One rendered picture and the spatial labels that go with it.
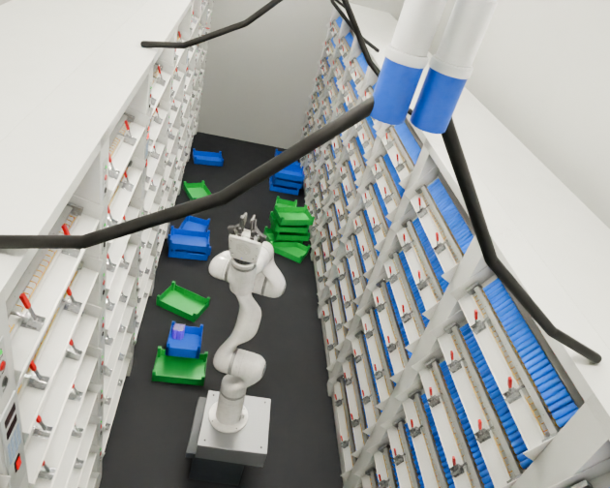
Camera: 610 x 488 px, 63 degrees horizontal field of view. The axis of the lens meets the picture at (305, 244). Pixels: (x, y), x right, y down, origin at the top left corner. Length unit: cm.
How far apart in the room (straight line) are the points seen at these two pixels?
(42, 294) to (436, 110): 96
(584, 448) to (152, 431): 217
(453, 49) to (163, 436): 251
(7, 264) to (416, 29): 78
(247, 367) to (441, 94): 165
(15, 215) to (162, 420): 202
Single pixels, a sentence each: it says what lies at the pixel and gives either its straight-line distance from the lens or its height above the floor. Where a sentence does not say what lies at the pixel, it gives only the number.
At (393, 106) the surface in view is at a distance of 80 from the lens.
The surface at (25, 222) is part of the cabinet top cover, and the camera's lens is 112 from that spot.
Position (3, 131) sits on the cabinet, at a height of 181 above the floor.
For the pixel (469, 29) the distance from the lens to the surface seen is 81.
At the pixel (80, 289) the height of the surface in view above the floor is 136.
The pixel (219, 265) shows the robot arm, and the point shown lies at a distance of 166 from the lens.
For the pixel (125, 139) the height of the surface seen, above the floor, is 157.
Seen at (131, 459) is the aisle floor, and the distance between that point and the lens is 286.
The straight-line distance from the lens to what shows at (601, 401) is 131.
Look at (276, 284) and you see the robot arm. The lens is 206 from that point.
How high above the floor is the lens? 245
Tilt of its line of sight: 33 degrees down
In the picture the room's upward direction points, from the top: 16 degrees clockwise
